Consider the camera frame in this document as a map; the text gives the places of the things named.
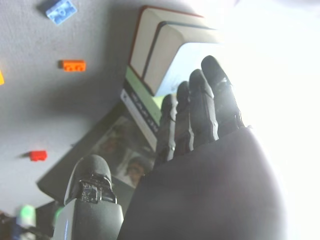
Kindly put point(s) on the black Let It Be book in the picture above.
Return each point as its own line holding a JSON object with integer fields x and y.
{"x": 82, "y": 157}

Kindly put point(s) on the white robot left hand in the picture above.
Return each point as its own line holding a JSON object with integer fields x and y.
{"x": 200, "y": 190}

